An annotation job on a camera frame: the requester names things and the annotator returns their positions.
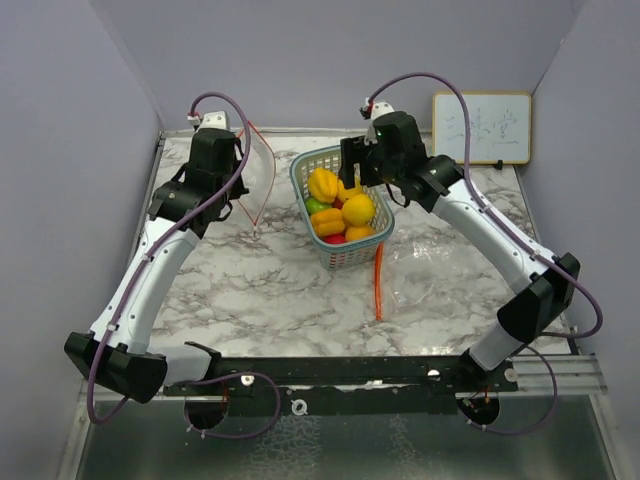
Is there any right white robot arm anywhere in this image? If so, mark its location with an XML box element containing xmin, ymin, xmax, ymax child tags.
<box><xmin>339</xmin><ymin>111</ymin><xmax>580</xmax><ymax>391</ymax></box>

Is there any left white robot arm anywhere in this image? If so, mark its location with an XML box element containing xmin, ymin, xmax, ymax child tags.
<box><xmin>64</xmin><ymin>127</ymin><xmax>248</xmax><ymax>403</ymax></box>

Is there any green apple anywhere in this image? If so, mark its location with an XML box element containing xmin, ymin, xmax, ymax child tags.
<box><xmin>305</xmin><ymin>197</ymin><xmax>332</xmax><ymax>216</ymax></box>

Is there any small whiteboard with writing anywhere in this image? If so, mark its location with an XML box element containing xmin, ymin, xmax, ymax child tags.
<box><xmin>432</xmin><ymin>92</ymin><xmax>532</xmax><ymax>165</ymax></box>

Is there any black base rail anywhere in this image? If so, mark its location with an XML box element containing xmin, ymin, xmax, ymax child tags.
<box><xmin>163</xmin><ymin>355</ymin><xmax>518</xmax><ymax>416</ymax></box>

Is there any yellow apple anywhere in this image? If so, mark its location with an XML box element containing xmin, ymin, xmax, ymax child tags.
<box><xmin>341</xmin><ymin>194</ymin><xmax>376</xmax><ymax>226</ymax></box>

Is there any yellow pear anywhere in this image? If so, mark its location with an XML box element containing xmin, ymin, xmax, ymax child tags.
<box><xmin>336</xmin><ymin>178</ymin><xmax>363</xmax><ymax>204</ymax></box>

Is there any clear zip bag on table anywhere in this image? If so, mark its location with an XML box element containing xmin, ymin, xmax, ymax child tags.
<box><xmin>373</xmin><ymin>234</ymin><xmax>510</xmax><ymax>322</ymax></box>

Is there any clear zip bag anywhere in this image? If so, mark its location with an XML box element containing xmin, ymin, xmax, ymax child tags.
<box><xmin>236</xmin><ymin>121</ymin><xmax>276</xmax><ymax>234</ymax></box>
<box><xmin>373</xmin><ymin>234</ymin><xmax>510</xmax><ymax>322</ymax></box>

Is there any blue plastic basket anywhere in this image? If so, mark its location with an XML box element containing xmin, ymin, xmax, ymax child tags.
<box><xmin>289</xmin><ymin>147</ymin><xmax>395</xmax><ymax>270</ymax></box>

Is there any orange bell pepper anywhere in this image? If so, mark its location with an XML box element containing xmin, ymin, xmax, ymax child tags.
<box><xmin>310</xmin><ymin>208</ymin><xmax>346</xmax><ymax>238</ymax></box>

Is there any yellow bell pepper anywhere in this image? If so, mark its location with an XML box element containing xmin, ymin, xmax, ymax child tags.
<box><xmin>307</xmin><ymin>168</ymin><xmax>338</xmax><ymax>204</ymax></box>

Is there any yellow mango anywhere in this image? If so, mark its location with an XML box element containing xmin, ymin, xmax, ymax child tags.
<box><xmin>344</xmin><ymin>225</ymin><xmax>376</xmax><ymax>242</ymax></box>

